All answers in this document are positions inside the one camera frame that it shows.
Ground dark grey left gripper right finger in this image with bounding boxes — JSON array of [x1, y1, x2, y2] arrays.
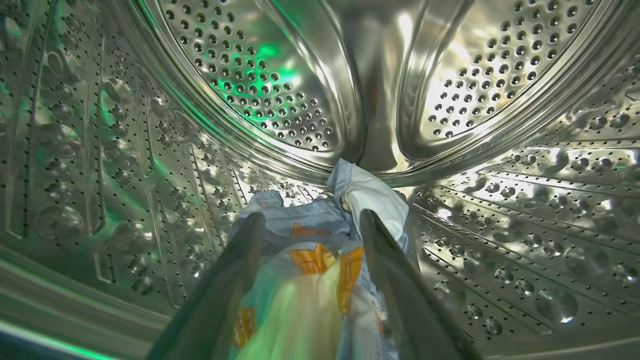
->
[[360, 209, 481, 360]]

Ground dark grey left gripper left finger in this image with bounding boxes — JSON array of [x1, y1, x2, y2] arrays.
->
[[147, 212, 267, 360]]

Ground blue garment with beige patch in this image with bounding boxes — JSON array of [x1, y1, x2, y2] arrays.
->
[[227, 159, 411, 360]]

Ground stainless steel washing machine drum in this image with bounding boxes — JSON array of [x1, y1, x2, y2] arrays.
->
[[0, 0, 640, 360]]

